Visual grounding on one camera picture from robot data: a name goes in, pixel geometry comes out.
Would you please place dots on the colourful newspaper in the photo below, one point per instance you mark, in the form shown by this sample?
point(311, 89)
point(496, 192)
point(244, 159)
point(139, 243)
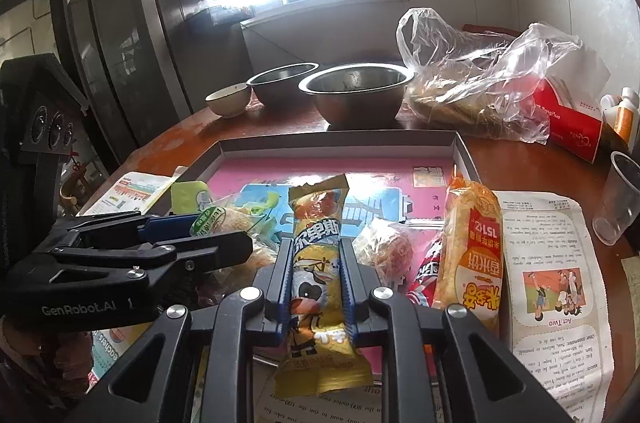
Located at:
point(135, 193)

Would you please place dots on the clear brown cake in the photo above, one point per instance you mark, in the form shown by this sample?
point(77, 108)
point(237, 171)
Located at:
point(390, 253)

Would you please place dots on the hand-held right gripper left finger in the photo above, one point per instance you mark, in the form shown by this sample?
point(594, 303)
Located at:
point(286, 303)

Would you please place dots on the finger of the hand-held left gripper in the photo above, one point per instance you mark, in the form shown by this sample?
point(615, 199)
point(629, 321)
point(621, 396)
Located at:
point(165, 223)
point(210, 253)

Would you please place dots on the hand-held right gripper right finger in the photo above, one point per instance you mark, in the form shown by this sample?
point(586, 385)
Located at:
point(347, 293)

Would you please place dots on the pink and blue book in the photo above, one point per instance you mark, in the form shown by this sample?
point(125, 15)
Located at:
point(380, 183)

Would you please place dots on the red tissue box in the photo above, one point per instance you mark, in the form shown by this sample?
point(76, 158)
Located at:
point(570, 128)

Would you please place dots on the small white bottle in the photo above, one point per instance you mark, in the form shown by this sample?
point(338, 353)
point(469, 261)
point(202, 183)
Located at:
point(609, 108)

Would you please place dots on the jelly cup with green lid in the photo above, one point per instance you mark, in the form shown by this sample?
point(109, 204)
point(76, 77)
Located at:
point(212, 223)

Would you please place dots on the orange rice cracker packet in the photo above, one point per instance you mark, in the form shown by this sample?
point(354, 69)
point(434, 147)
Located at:
point(470, 253)

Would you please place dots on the dark cardboard box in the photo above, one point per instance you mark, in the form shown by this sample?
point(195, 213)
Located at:
point(340, 148)

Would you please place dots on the clear plastic cup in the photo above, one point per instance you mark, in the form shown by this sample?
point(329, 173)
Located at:
point(617, 203)

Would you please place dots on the light green snack packet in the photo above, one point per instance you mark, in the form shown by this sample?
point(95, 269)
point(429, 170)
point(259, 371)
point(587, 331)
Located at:
point(187, 198)

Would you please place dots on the newspaper sheet with cartoon picture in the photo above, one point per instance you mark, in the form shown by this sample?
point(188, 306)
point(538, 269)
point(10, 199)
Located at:
point(550, 228)

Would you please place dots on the orange pill bottle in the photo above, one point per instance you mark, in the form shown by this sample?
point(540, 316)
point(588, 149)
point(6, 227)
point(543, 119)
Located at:
point(627, 118)

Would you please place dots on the clear plastic bag with food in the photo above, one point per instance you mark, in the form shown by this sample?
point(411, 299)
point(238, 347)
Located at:
point(475, 93)

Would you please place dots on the long red snack packet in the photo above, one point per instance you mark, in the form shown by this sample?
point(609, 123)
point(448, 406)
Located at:
point(425, 278)

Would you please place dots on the yellow snack packet with cow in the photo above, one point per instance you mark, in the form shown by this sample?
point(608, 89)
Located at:
point(315, 283)

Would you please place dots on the small ceramic bowl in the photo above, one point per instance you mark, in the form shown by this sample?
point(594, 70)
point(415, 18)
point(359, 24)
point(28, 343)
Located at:
point(227, 103)

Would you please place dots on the person's left hand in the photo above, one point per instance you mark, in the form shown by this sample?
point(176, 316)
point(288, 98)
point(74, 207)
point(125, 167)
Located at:
point(55, 350)

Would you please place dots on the steel bowl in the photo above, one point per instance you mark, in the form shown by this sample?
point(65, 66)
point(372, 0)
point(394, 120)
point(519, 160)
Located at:
point(355, 103)
point(280, 90)

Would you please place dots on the dark grey refrigerator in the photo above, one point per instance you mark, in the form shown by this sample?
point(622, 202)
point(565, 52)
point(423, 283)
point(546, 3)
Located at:
point(130, 28)

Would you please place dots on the yellow-green candy wrapper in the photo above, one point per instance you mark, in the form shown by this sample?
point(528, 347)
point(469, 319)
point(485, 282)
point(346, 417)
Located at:
point(265, 203)

